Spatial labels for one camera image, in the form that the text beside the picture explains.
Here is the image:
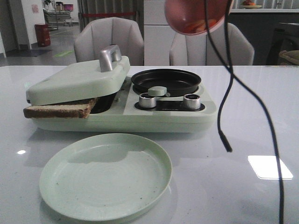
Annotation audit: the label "mint green breakfast maker lid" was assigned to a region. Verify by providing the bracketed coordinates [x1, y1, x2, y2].
[26, 45, 130, 105]

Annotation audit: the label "bread slice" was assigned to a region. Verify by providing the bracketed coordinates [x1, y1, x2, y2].
[23, 98, 98, 119]

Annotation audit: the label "orange shrimp pieces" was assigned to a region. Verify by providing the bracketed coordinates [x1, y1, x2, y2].
[183, 19, 217, 34]

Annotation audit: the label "pink bowl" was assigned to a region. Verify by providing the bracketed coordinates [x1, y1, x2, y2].
[164, 0, 234, 35]

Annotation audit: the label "mint green breakfast maker base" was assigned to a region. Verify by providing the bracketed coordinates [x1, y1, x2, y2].
[30, 76, 217, 133]

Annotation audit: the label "left silver control knob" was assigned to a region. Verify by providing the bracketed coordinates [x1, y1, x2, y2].
[138, 92, 157, 109]

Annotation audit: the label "silver control knob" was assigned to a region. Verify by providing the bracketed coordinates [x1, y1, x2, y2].
[183, 94, 201, 110]
[138, 92, 157, 109]

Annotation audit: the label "round black frying pan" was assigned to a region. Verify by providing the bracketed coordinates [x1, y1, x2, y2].
[131, 69, 201, 97]

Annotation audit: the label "right silver control knob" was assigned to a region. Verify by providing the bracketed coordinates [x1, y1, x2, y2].
[183, 94, 201, 110]

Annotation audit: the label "right grey upholstered chair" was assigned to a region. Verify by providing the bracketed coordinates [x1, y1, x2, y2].
[169, 23, 255, 66]

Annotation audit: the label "grey upholstered chair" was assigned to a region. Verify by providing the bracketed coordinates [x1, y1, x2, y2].
[74, 17, 144, 66]
[169, 23, 255, 66]

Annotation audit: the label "white cabinet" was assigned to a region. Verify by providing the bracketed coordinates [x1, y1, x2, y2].
[143, 0, 175, 66]

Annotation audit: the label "mint green round plate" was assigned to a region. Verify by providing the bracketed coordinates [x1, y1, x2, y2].
[39, 133, 172, 223]

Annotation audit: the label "left grey upholstered chair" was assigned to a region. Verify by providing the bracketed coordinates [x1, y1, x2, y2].
[74, 17, 144, 66]

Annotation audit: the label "red bin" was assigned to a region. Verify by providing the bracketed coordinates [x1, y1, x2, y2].
[35, 24, 50, 47]

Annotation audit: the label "fruit plate on counter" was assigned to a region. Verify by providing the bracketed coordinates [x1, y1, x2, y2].
[240, 0, 263, 9]

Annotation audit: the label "beige cushion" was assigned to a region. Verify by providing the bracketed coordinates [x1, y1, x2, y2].
[279, 50, 299, 66]

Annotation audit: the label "dark washing machine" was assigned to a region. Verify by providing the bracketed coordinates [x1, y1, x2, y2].
[266, 22, 299, 66]

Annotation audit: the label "black hanging cable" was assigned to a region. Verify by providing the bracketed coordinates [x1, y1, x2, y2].
[203, 0, 285, 224]

